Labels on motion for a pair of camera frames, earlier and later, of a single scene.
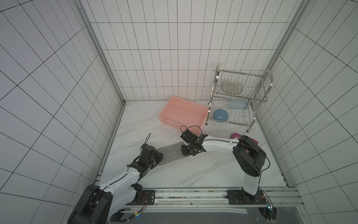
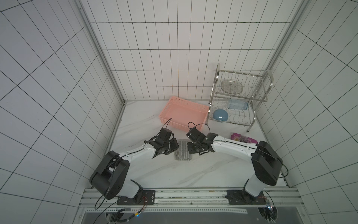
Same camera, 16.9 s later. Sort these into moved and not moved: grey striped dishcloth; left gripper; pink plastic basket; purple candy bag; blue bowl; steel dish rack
Moved: grey striped dishcloth; left gripper
Not moved: steel dish rack; blue bowl; pink plastic basket; purple candy bag
